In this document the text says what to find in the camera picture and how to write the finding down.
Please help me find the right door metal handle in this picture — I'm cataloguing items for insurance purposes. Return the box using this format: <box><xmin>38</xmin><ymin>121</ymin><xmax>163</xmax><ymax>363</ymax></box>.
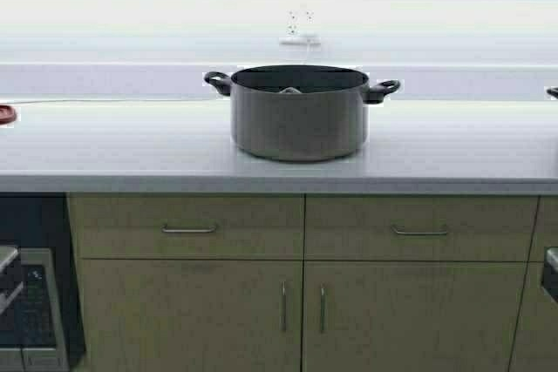
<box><xmin>319</xmin><ymin>284</ymin><xmax>327</xmax><ymax>334</ymax></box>

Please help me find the white wall outlet plate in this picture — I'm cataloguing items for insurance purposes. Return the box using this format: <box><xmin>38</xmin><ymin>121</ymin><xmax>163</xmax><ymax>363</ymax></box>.
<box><xmin>279</xmin><ymin>8</ymin><xmax>321</xmax><ymax>47</ymax></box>

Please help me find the left wooden drawer front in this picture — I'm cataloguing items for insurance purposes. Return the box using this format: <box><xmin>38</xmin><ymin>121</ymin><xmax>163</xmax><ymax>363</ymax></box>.
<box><xmin>68</xmin><ymin>193</ymin><xmax>303</xmax><ymax>260</ymax></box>

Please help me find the left door metal handle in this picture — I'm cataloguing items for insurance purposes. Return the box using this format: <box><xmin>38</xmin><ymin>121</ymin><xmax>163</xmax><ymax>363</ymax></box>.
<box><xmin>280</xmin><ymin>281</ymin><xmax>287</xmax><ymax>333</ymax></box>

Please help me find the grey cloth inside pot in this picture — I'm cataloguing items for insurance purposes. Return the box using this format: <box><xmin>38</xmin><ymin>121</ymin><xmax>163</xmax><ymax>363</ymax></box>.
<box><xmin>278</xmin><ymin>87</ymin><xmax>302</xmax><ymax>94</ymax></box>

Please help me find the stainless microwave oven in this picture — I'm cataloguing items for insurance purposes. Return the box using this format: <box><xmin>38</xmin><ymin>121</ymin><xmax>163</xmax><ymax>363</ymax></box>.
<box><xmin>1</xmin><ymin>248</ymin><xmax>70</xmax><ymax>371</ymax></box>

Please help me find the left drawer metal handle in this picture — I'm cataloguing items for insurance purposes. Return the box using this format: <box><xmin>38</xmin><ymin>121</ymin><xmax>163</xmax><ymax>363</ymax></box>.
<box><xmin>160</xmin><ymin>224</ymin><xmax>218</xmax><ymax>234</ymax></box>

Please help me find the wooden drawer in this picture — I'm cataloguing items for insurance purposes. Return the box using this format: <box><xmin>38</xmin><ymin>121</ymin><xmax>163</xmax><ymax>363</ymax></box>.
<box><xmin>305</xmin><ymin>196</ymin><xmax>537</xmax><ymax>262</ymax></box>
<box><xmin>68</xmin><ymin>193</ymin><xmax>303</xmax><ymax>260</ymax></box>

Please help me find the lower right cabinet door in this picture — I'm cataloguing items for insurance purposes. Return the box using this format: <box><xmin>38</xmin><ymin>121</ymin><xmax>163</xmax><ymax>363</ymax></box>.
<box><xmin>303</xmin><ymin>261</ymin><xmax>525</xmax><ymax>371</ymax></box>

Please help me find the drawer metal handle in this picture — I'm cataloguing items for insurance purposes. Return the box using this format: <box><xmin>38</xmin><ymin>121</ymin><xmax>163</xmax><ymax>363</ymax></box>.
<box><xmin>160</xmin><ymin>224</ymin><xmax>218</xmax><ymax>234</ymax></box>
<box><xmin>390</xmin><ymin>224</ymin><xmax>449</xmax><ymax>237</ymax></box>

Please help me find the red round lid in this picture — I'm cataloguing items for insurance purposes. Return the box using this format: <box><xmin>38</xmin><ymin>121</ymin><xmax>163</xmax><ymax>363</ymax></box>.
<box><xmin>0</xmin><ymin>105</ymin><xmax>17</xmax><ymax>125</ymax></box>

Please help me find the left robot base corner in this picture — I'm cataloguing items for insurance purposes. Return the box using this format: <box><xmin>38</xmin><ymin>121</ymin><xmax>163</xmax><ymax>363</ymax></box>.
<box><xmin>0</xmin><ymin>246</ymin><xmax>24</xmax><ymax>314</ymax></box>

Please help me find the white power cable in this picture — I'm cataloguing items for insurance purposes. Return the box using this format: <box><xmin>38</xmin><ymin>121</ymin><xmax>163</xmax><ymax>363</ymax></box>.
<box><xmin>12</xmin><ymin>40</ymin><xmax>313</xmax><ymax>107</ymax></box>

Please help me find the grey pot with black handles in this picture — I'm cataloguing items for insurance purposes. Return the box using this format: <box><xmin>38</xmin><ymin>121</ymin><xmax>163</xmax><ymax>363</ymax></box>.
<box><xmin>204</xmin><ymin>64</ymin><xmax>401</xmax><ymax>161</ymax></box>

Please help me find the right wooden drawer front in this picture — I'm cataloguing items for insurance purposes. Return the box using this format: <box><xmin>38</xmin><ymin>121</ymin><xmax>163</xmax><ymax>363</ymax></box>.
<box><xmin>305</xmin><ymin>196</ymin><xmax>537</xmax><ymax>262</ymax></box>

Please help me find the lower left cabinet door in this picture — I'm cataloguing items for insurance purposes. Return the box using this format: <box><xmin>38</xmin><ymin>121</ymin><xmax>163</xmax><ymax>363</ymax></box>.
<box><xmin>81</xmin><ymin>260</ymin><xmax>302</xmax><ymax>371</ymax></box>

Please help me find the door metal handle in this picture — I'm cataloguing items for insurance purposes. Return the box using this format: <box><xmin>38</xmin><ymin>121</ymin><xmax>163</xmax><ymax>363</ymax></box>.
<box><xmin>319</xmin><ymin>284</ymin><xmax>327</xmax><ymax>334</ymax></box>
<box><xmin>280</xmin><ymin>281</ymin><xmax>287</xmax><ymax>333</ymax></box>

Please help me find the cabinet door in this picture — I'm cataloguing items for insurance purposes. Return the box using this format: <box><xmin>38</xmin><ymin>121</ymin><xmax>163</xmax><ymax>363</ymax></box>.
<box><xmin>81</xmin><ymin>260</ymin><xmax>302</xmax><ymax>371</ymax></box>
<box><xmin>303</xmin><ymin>261</ymin><xmax>525</xmax><ymax>371</ymax></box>

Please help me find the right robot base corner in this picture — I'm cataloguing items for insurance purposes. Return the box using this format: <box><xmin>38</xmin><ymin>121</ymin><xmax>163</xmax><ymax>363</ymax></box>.
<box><xmin>541</xmin><ymin>247</ymin><xmax>558</xmax><ymax>302</ymax></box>

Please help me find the black object at right edge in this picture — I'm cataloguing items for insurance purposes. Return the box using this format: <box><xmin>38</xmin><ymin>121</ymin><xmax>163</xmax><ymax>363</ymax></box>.
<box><xmin>546</xmin><ymin>87</ymin><xmax>558</xmax><ymax>99</ymax></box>

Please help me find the right drawer metal handle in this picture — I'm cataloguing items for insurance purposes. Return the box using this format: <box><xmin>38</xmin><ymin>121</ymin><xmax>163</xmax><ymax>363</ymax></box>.
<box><xmin>390</xmin><ymin>224</ymin><xmax>449</xmax><ymax>237</ymax></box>

